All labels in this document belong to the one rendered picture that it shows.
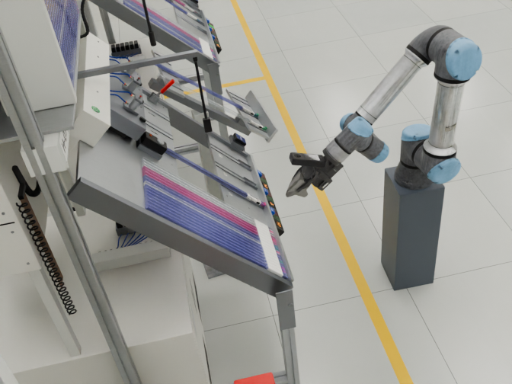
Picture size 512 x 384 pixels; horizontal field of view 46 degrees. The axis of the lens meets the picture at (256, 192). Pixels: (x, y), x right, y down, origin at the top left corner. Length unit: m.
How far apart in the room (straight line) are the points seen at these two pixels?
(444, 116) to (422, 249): 0.71
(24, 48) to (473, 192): 2.43
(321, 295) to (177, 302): 0.94
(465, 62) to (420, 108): 1.91
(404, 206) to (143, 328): 1.10
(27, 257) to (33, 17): 0.60
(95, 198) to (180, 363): 0.71
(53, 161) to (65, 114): 0.12
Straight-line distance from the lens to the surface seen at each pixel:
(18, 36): 1.41
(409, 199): 2.39
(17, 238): 1.58
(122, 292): 2.05
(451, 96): 2.07
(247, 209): 1.97
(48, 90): 1.46
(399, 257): 2.60
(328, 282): 2.77
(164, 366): 1.99
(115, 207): 1.51
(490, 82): 4.21
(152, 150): 1.78
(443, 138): 2.15
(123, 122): 1.75
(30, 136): 1.35
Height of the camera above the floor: 2.08
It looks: 39 degrees down
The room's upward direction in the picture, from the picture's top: 8 degrees counter-clockwise
